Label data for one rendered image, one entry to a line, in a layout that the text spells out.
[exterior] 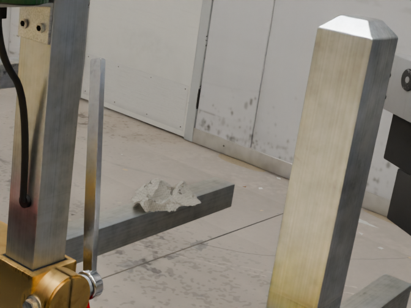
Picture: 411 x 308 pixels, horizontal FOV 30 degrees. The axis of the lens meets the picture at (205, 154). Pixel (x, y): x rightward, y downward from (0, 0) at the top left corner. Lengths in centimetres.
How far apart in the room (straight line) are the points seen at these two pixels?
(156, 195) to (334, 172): 40
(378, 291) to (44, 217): 33
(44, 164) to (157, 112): 362
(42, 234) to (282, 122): 311
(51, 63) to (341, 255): 26
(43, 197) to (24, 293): 8
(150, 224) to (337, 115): 41
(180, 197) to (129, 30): 353
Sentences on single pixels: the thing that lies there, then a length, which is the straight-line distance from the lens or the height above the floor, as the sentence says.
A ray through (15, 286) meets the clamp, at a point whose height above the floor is 85.
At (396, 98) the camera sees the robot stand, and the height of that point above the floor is 93.
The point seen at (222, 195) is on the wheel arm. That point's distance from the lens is 91.
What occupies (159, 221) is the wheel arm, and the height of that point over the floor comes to 85.
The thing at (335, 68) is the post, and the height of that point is 109.
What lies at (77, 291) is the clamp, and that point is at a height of 86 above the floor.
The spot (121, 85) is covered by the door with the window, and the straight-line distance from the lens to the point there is 440.
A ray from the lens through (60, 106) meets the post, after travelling 60.
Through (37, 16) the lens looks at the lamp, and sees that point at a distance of 59.
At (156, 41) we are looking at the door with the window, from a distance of 419.
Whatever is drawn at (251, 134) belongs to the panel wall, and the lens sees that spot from 382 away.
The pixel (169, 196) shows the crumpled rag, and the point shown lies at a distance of 83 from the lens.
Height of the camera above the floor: 117
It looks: 17 degrees down
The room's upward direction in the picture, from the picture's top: 8 degrees clockwise
